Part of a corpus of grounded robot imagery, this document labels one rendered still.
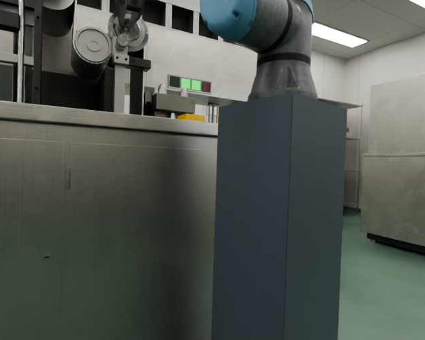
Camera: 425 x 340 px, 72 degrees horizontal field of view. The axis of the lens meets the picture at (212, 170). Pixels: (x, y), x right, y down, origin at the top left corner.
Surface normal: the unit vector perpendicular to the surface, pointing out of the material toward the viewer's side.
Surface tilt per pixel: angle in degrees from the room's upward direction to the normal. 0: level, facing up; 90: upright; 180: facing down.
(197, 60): 90
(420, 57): 90
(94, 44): 90
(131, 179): 90
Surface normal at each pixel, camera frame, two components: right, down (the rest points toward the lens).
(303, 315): 0.64, 0.04
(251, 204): -0.77, -0.01
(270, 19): 0.57, 0.54
